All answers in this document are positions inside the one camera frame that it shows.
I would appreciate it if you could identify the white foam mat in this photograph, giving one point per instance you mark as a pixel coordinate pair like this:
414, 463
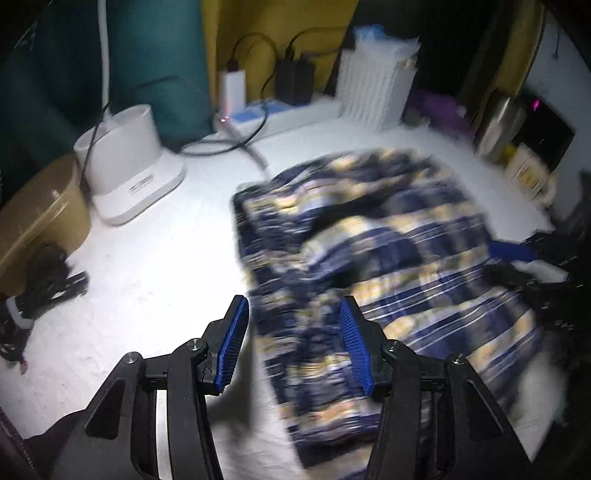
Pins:
161, 258

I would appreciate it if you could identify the cream printed mug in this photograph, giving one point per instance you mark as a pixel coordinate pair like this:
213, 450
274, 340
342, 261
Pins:
526, 170

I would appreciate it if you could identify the white plastic basket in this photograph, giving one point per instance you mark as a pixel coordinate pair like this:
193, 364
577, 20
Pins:
374, 87

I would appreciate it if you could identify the teal curtain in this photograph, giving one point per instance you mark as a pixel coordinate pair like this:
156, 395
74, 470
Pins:
51, 69

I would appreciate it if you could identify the black screen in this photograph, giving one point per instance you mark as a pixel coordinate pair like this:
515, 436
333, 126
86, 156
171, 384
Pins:
549, 134

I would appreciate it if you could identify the steel tumbler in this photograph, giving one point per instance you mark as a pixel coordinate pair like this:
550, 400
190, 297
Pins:
498, 127

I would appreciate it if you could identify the purple cloth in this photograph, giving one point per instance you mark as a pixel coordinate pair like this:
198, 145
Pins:
438, 110

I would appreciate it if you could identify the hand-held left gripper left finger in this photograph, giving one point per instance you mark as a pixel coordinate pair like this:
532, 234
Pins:
231, 341

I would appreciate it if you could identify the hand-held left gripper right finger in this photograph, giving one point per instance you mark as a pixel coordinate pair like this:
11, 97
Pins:
355, 346

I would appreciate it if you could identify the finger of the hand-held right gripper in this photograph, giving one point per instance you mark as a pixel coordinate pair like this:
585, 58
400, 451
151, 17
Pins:
510, 251

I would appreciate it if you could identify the white desk lamp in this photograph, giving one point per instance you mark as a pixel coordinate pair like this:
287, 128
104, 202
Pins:
138, 184

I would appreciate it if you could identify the clear plastic bag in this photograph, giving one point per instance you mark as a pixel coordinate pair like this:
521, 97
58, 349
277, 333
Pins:
371, 36

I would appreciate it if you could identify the black power adapter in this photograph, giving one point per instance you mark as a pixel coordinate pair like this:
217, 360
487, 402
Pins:
295, 83

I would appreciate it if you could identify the white charger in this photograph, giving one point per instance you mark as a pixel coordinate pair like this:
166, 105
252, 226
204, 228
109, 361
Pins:
233, 94

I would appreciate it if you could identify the blue plaid pants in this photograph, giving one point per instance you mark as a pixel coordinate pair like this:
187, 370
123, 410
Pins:
392, 258

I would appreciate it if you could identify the tan round container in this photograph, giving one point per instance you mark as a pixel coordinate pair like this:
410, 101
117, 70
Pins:
37, 217

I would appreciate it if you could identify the white power strip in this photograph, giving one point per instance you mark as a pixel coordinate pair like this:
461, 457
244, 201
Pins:
295, 115

